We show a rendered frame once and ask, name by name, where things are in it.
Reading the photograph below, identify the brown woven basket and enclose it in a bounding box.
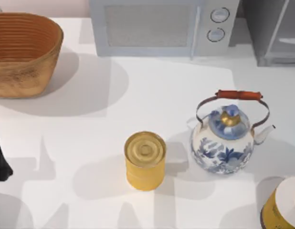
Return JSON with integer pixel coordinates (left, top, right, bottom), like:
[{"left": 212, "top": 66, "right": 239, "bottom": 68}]
[{"left": 0, "top": 12, "right": 64, "bottom": 99}]

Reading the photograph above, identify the pale microwave oven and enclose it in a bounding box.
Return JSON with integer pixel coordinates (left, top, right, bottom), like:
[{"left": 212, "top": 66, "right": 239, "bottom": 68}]
[{"left": 88, "top": 0, "right": 241, "bottom": 61}]

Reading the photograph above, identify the blue and white teapot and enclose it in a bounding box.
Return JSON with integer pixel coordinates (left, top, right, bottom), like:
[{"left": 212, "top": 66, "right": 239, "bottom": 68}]
[{"left": 187, "top": 89, "right": 276, "bottom": 175}]

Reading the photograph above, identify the grey cabinet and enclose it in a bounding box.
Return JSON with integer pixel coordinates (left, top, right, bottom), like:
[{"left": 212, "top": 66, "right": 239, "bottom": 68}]
[{"left": 241, "top": 0, "right": 295, "bottom": 68}]

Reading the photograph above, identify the yellow and white roll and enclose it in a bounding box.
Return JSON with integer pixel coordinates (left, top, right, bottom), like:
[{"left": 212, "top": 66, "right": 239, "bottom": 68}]
[{"left": 260, "top": 176, "right": 295, "bottom": 229}]

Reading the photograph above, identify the microwave door handle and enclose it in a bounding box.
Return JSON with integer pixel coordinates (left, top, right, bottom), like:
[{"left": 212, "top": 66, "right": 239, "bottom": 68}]
[{"left": 190, "top": 6, "right": 201, "bottom": 61}]

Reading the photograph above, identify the round microwave knob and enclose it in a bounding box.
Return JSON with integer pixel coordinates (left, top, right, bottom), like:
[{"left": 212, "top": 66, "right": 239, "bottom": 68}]
[
  {"left": 207, "top": 27, "right": 226, "bottom": 43},
  {"left": 210, "top": 7, "right": 230, "bottom": 23}
]

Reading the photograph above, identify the yellow can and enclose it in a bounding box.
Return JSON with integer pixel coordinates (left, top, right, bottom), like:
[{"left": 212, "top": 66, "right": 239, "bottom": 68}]
[{"left": 124, "top": 131, "right": 167, "bottom": 192}]

